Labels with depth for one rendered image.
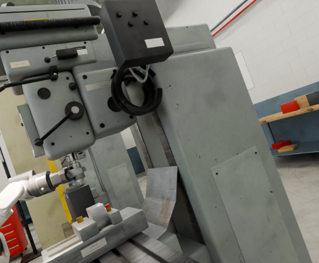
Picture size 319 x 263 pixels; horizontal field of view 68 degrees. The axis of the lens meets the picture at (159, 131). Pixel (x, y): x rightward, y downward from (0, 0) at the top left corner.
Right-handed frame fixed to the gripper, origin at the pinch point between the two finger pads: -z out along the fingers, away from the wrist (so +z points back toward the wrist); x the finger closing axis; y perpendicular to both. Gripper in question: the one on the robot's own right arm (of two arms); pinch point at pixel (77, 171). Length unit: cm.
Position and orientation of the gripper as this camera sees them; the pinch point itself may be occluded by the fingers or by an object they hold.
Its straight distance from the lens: 104.6
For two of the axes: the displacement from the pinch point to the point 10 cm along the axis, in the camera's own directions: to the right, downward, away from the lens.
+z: -9.4, 3.3, -1.3
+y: 3.3, 9.4, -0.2
